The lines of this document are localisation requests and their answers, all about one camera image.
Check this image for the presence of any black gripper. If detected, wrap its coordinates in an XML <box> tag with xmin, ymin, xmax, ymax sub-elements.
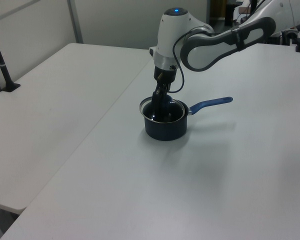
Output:
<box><xmin>151</xmin><ymin>65</ymin><xmax>178</xmax><ymax>119</ymax></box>

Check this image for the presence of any glass lid with blue knob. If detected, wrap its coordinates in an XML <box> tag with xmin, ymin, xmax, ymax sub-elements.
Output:
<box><xmin>138</xmin><ymin>96</ymin><xmax>186</xmax><ymax>124</ymax></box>

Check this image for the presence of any white side table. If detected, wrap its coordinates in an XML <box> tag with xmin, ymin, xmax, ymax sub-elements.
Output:
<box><xmin>0</xmin><ymin>42</ymin><xmax>155</xmax><ymax>215</ymax></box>

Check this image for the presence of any black cable on robot arm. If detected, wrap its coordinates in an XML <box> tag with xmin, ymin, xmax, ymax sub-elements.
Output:
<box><xmin>172</xmin><ymin>26</ymin><xmax>216</xmax><ymax>94</ymax></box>

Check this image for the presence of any dark saucepan with blue handle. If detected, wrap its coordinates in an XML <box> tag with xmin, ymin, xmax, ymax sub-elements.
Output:
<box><xmin>139</xmin><ymin>96</ymin><xmax>234</xmax><ymax>142</ymax></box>

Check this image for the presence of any grey metal partition post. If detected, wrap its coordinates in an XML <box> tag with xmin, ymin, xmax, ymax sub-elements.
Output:
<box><xmin>66</xmin><ymin>0</ymin><xmax>85</xmax><ymax>45</ymax></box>

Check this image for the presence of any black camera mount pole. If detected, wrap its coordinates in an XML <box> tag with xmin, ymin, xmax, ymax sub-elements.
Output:
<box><xmin>0</xmin><ymin>20</ymin><xmax>22</xmax><ymax>92</ymax></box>

